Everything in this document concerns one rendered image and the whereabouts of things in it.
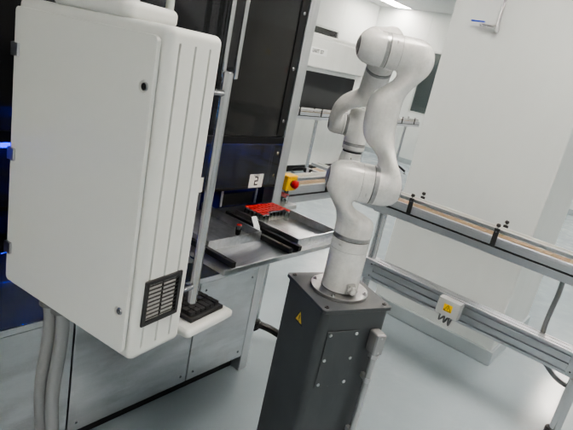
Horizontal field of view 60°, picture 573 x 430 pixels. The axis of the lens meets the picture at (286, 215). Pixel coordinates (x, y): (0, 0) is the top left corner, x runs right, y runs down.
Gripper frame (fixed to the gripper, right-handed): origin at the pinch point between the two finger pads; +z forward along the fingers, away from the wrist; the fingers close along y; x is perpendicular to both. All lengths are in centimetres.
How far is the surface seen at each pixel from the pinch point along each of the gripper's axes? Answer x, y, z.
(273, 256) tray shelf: -0.8, 34.7, 22.2
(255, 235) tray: -13.6, 30.8, 20.1
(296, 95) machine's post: -38.9, -9.5, -29.4
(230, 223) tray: -29.6, 27.8, 21.3
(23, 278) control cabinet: -25, 108, 24
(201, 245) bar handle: 11, 82, 5
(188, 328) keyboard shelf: 11, 81, 30
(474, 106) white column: -9, -144, -39
